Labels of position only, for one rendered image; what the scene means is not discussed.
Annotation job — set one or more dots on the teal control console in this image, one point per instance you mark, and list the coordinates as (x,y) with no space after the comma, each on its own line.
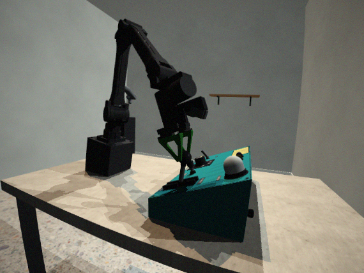
(215,201)

